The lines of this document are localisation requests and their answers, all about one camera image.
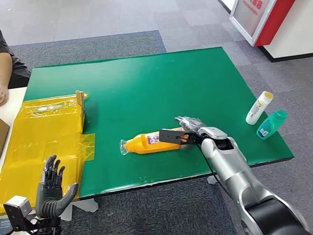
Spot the orange bottle with clear cap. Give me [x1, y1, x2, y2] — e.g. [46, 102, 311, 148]
[120, 127, 189, 156]

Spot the person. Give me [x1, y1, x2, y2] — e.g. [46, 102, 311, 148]
[0, 29, 32, 90]

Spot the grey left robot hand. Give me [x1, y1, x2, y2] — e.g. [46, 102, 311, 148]
[35, 154, 78, 219]

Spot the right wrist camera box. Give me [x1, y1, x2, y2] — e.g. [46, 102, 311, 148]
[158, 128, 204, 145]

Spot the teal plastic bottle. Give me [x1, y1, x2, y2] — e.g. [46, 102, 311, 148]
[256, 110, 288, 141]

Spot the person's hand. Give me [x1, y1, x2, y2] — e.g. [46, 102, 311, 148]
[0, 85, 9, 107]

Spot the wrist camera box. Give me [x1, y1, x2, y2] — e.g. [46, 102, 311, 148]
[3, 195, 32, 232]
[158, 128, 204, 145]

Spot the white bottle with yellow cap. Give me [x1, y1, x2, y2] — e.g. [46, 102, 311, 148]
[245, 91, 274, 125]

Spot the brown cardboard piece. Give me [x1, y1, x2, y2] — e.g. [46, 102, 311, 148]
[0, 118, 11, 156]

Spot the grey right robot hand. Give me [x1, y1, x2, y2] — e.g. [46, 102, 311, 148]
[173, 116, 207, 135]

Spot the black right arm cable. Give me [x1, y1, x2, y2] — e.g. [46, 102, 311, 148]
[197, 144, 233, 198]

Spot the yellow taped cardboard box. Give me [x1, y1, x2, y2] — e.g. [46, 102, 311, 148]
[0, 91, 95, 215]

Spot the green table mat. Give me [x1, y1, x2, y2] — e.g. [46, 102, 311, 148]
[23, 47, 295, 198]

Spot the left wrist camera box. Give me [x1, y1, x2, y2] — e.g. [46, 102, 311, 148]
[3, 195, 32, 232]

